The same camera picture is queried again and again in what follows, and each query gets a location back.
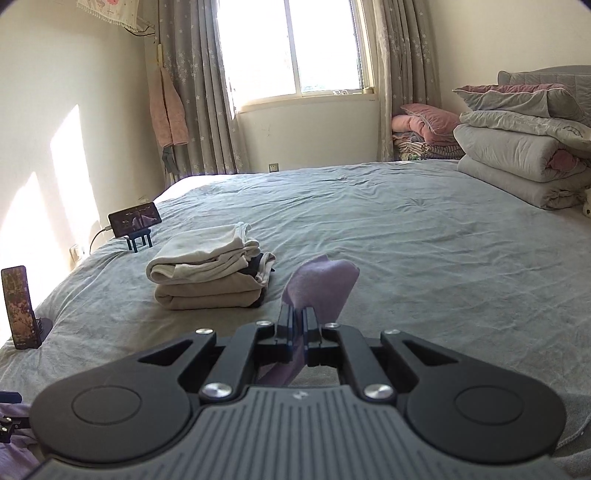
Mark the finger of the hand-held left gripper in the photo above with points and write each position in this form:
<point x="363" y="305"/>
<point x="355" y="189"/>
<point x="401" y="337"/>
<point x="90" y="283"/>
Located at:
<point x="9" y="397"/>
<point x="11" y="427"/>

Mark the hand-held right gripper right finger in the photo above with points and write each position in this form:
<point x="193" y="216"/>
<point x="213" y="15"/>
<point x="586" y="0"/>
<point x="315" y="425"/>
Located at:
<point x="310" y="330"/>

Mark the purple long-sleeve shirt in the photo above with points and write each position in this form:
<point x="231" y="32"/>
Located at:
<point x="323" y="286"/>

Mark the white wall socket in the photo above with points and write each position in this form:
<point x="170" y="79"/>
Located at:
<point x="75" y="254"/>

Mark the grey hanging cloth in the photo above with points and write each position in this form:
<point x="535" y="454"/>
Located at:
<point x="168" y="161"/>

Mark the grey pink-lined folded quilt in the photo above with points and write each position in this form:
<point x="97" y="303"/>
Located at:
<point x="517" y="99"/>

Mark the window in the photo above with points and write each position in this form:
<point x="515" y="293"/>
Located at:
<point x="295" y="46"/>

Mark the upright black smartphone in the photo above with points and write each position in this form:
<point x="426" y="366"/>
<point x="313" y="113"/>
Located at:
<point x="18" y="307"/>

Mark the grey padded headboard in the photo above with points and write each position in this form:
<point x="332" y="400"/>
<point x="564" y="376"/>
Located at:
<point x="545" y="76"/>

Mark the dark folded garment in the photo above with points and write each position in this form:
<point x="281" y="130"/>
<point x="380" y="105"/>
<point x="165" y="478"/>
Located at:
<point x="256" y="272"/>

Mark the grey star curtain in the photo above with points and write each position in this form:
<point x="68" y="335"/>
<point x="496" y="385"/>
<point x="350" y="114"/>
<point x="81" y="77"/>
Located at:
<point x="198" y="92"/>
<point x="401" y="60"/>

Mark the light grey thick quilt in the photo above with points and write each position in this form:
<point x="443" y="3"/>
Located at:
<point x="508" y="152"/>

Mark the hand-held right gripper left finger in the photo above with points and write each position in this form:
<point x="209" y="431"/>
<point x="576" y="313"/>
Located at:
<point x="285" y="330"/>

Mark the sideways smartphone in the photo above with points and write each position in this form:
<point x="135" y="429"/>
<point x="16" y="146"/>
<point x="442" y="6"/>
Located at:
<point x="135" y="219"/>

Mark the white plush toy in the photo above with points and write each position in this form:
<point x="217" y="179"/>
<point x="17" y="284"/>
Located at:
<point x="586" y="198"/>

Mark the floral lace cover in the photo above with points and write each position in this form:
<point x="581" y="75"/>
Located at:
<point x="108" y="11"/>

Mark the grey bed blanket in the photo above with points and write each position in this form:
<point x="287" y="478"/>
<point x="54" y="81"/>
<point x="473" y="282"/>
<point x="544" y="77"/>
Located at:
<point x="415" y="240"/>

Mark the striped folded bedding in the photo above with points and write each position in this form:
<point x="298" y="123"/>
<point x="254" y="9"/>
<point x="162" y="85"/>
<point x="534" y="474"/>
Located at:
<point x="429" y="151"/>

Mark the pink hanging towel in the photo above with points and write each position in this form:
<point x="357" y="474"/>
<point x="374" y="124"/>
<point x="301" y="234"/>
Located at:
<point x="168" y="110"/>

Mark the white folded garment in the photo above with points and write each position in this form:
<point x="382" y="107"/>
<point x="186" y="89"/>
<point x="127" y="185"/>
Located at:
<point x="198" y="254"/>

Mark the blue phone stand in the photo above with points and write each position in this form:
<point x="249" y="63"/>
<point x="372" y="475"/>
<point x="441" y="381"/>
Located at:
<point x="138" y="241"/>

